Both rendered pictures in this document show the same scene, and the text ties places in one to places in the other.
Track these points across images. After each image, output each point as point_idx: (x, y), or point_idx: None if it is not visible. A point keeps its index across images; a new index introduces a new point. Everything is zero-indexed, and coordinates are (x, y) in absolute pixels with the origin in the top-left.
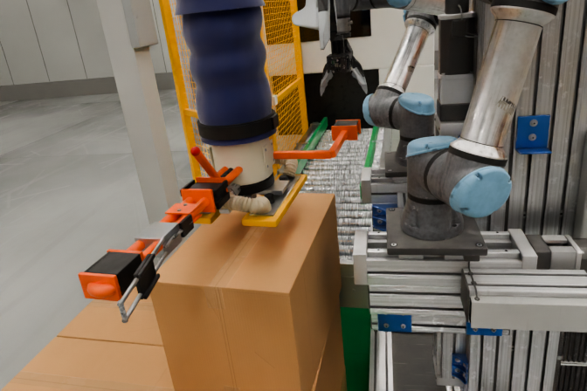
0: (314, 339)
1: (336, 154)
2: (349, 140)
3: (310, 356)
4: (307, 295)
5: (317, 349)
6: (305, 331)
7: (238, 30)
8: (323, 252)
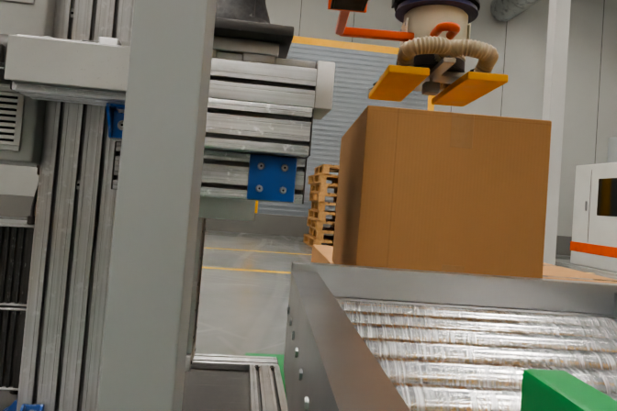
0: (339, 228)
1: (335, 30)
2: (339, 10)
3: (337, 230)
4: (342, 167)
5: (338, 247)
6: (339, 194)
7: None
8: (351, 161)
